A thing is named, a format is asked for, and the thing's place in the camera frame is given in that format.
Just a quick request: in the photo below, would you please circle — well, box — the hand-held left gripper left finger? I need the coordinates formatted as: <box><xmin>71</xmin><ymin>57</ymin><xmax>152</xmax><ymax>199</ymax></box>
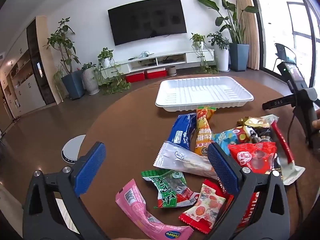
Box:
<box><xmin>22</xmin><ymin>142</ymin><xmax>110</xmax><ymax>240</ymax></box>

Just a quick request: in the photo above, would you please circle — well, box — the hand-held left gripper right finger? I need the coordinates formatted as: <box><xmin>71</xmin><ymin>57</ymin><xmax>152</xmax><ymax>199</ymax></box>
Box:
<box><xmin>207</xmin><ymin>142</ymin><xmax>290</xmax><ymax>240</ymax></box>

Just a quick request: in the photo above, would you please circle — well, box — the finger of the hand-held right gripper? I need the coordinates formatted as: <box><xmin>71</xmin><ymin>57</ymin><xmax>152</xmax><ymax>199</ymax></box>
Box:
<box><xmin>262</xmin><ymin>99</ymin><xmax>275</xmax><ymax>111</ymax></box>

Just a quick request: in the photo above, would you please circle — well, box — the gold snack packet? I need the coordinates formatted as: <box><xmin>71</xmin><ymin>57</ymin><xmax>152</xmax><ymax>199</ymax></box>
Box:
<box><xmin>237</xmin><ymin>116</ymin><xmax>272</xmax><ymax>128</ymax></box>

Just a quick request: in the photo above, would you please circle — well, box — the red snack packet clear window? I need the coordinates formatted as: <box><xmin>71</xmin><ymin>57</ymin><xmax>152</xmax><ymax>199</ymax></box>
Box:
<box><xmin>227</xmin><ymin>142</ymin><xmax>278</xmax><ymax>175</ymax></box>

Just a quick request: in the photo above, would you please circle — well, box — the light blue snack packet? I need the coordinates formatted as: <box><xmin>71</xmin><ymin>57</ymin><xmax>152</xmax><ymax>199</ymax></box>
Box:
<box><xmin>211</xmin><ymin>126</ymin><xmax>255</xmax><ymax>157</ymax></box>

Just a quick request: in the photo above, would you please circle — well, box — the black snack packet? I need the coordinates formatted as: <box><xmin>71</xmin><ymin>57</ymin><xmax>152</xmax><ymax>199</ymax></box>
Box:
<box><xmin>247</xmin><ymin>126</ymin><xmax>284</xmax><ymax>179</ymax></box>

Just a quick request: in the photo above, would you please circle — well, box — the orange snack packet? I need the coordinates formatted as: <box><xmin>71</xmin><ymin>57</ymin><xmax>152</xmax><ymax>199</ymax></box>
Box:
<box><xmin>194</xmin><ymin>106</ymin><xmax>217</xmax><ymax>157</ymax></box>

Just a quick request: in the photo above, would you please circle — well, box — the red white patterned snack packet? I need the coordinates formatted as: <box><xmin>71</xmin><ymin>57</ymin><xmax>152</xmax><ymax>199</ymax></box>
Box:
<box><xmin>179</xmin><ymin>179</ymin><xmax>234</xmax><ymax>233</ymax></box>

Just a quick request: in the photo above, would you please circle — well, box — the white red-striped snack packet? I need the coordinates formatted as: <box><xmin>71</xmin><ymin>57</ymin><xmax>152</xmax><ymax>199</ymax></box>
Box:
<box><xmin>265</xmin><ymin>114</ymin><xmax>306</xmax><ymax>186</ymax></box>

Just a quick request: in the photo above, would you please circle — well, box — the clear white snack packet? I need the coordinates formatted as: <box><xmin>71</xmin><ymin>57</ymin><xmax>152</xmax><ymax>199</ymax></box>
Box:
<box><xmin>153</xmin><ymin>141</ymin><xmax>218</xmax><ymax>180</ymax></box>

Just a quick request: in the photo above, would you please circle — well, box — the large red snack packet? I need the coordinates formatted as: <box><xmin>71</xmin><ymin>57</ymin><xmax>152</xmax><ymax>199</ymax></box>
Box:
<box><xmin>236</xmin><ymin>190</ymin><xmax>262</xmax><ymax>229</ymax></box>

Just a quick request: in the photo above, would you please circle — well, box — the green snack packet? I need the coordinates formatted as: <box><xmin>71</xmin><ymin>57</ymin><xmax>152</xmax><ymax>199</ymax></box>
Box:
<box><xmin>141</xmin><ymin>169</ymin><xmax>200</xmax><ymax>208</ymax></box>

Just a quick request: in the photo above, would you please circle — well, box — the pink snack packet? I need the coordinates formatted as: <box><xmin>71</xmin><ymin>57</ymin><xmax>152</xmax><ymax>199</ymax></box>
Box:
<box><xmin>115</xmin><ymin>179</ymin><xmax>194</xmax><ymax>240</ymax></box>

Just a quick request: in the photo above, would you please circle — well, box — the white plastic tray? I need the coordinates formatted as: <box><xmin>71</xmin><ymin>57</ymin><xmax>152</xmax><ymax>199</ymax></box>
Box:
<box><xmin>155</xmin><ymin>76</ymin><xmax>254</xmax><ymax>112</ymax></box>

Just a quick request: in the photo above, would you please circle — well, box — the person's right hand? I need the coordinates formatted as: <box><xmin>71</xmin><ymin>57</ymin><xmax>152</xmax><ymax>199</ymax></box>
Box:
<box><xmin>312</xmin><ymin>108</ymin><xmax>320</xmax><ymax>131</ymax></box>

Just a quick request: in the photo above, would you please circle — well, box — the white round stool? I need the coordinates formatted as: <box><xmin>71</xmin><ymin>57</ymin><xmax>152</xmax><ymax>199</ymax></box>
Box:
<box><xmin>61</xmin><ymin>134</ymin><xmax>87</xmax><ymax>164</ymax></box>

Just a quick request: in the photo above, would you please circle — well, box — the white chair seat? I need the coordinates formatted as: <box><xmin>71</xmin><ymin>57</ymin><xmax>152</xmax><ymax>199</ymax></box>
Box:
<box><xmin>51</xmin><ymin>197</ymin><xmax>77</xmax><ymax>234</ymax></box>

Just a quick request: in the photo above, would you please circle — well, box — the broad-leaf plant in blue planter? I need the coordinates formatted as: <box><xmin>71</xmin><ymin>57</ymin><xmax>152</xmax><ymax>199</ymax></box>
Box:
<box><xmin>196</xmin><ymin>0</ymin><xmax>259</xmax><ymax>72</ymax></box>

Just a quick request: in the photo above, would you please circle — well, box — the black outdoor chair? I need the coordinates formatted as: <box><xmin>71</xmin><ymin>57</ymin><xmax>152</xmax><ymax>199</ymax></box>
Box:
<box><xmin>274</xmin><ymin>43</ymin><xmax>297</xmax><ymax>67</ymax></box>

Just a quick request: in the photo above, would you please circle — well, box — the bushy plant in white planter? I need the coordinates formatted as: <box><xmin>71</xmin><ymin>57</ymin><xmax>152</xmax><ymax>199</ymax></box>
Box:
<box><xmin>207</xmin><ymin>32</ymin><xmax>230</xmax><ymax>72</ymax></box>

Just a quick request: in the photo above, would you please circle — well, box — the beige curtain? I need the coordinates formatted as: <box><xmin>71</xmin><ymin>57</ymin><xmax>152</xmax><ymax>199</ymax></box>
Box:
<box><xmin>230</xmin><ymin>0</ymin><xmax>260</xmax><ymax>71</ymax></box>

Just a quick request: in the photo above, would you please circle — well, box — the leafy tree in blue planter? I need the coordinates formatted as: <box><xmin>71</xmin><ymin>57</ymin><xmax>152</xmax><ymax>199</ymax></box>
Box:
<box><xmin>44</xmin><ymin>17</ymin><xmax>85</xmax><ymax>100</ymax></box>

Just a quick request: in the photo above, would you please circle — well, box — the plant in white ribbed pot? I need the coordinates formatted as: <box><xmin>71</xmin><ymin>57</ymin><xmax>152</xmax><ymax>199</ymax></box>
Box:
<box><xmin>80</xmin><ymin>62</ymin><xmax>100</xmax><ymax>95</ymax></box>

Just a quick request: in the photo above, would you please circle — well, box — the black framed glass window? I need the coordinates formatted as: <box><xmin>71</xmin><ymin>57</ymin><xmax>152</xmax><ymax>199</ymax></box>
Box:
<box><xmin>246</xmin><ymin>0</ymin><xmax>320</xmax><ymax>98</ymax></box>

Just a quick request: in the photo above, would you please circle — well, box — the trailing plant on cabinet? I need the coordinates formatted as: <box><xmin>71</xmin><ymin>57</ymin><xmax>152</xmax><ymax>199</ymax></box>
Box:
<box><xmin>190</xmin><ymin>32</ymin><xmax>219</xmax><ymax>75</ymax></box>

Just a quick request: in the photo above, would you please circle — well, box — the dark panelled door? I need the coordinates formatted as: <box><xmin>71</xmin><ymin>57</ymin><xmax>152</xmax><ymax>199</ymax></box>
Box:
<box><xmin>26</xmin><ymin>19</ymin><xmax>57</xmax><ymax>105</ymax></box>

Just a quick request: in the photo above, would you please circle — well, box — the white television cabinet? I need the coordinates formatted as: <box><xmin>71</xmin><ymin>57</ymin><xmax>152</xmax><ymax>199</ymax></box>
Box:
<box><xmin>114</xmin><ymin>49</ymin><xmax>215</xmax><ymax>77</ymax></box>

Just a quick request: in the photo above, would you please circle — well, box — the trailing plant in white pot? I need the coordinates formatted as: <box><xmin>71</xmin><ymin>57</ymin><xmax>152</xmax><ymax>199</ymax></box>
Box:
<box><xmin>96</xmin><ymin>47</ymin><xmax>132</xmax><ymax>95</ymax></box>

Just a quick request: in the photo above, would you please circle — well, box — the wooden wall cupboard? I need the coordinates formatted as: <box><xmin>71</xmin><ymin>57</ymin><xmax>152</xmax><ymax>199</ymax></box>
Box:
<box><xmin>0</xmin><ymin>29</ymin><xmax>45</xmax><ymax>120</ymax></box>

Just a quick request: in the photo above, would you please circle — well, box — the wall-mounted black television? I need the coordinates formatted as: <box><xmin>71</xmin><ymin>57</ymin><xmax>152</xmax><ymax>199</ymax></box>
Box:
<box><xmin>107</xmin><ymin>0</ymin><xmax>187</xmax><ymax>47</ymax></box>

